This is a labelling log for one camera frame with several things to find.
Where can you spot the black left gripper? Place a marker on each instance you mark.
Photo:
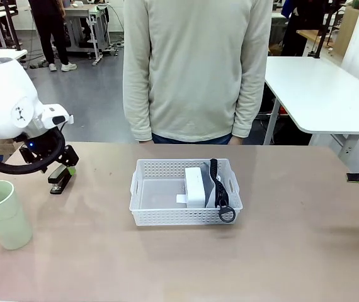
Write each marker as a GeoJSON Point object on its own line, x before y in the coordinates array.
{"type": "Point", "coordinates": [42, 146]}

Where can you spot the black stapler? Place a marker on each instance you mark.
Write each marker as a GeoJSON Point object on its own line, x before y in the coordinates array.
{"type": "Point", "coordinates": [58, 184]}

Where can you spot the pale green plastic cup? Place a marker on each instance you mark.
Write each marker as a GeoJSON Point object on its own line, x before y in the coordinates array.
{"type": "Point", "coordinates": [4, 220]}

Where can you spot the grey CAMPUS pencil case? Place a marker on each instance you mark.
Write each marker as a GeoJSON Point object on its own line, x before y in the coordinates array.
{"type": "Point", "coordinates": [217, 188]}

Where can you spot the white rectangular box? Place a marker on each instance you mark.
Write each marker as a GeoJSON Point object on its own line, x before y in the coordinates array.
{"type": "Point", "coordinates": [195, 185]}

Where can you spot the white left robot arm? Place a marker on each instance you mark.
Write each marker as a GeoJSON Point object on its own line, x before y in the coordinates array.
{"type": "Point", "coordinates": [3, 97]}

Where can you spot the white perforated plastic basket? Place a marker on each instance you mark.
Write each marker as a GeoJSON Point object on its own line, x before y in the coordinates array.
{"type": "Point", "coordinates": [179, 217]}

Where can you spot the large white table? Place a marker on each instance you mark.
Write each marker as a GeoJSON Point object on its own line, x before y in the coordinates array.
{"type": "Point", "coordinates": [318, 94]}

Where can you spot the small white table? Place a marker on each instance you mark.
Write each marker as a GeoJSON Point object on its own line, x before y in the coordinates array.
{"type": "Point", "coordinates": [12, 53]}

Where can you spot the background person in black trousers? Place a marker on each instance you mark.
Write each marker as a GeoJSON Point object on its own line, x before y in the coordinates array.
{"type": "Point", "coordinates": [52, 31]}

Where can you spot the black stand pole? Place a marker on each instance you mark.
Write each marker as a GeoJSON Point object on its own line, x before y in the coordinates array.
{"type": "Point", "coordinates": [319, 41]}

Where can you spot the wooden top desk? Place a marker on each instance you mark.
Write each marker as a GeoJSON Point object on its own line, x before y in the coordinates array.
{"type": "Point", "coordinates": [308, 34]}

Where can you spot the grey background workbench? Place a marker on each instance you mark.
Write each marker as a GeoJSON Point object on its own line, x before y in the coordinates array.
{"type": "Point", "coordinates": [86, 22]}

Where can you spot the background person in dark clothes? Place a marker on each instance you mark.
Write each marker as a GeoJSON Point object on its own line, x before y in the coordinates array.
{"type": "Point", "coordinates": [299, 28]}

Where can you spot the person in beige sweater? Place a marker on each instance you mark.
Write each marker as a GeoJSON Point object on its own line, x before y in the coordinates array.
{"type": "Point", "coordinates": [195, 69]}

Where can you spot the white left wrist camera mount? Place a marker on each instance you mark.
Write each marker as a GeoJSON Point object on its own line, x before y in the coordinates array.
{"type": "Point", "coordinates": [70, 119]}

